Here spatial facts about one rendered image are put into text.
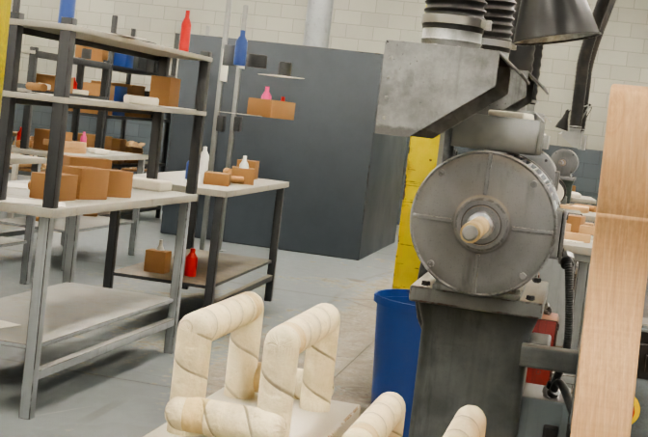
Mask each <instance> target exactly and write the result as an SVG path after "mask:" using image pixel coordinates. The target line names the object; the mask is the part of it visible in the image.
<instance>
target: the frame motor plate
mask: <svg viewBox="0 0 648 437"><path fill-rule="evenodd" d="M435 281H436V279H435V278H434V277H433V276H432V275H431V274H430V273H429V272H427V273H425V274H424V275H423V276H422V277H420V278H419V279H418V280H417V281H415V282H414V283H413V284H412V285H411V286H410V293H409V300H410V301H415V302H421V303H428V304H435V305H442V306H449V307H455V308H461V309H468V310H475V311H482V312H488V313H495V314H508V315H514V316H520V317H527V318H534V319H541V318H542V315H543V312H544V308H545V304H546V300H547V295H548V289H549V283H548V282H544V281H541V279H540V278H533V279H532V280H530V281H529V282H528V283H526V288H525V290H524V293H523V295H522V297H521V300H520V301H514V300H507V299H500V298H494V297H478V296H470V295H466V294H463V293H460V292H453V291H446V290H439V289H433V288H432V285H433V284H434V283H435Z"/></svg>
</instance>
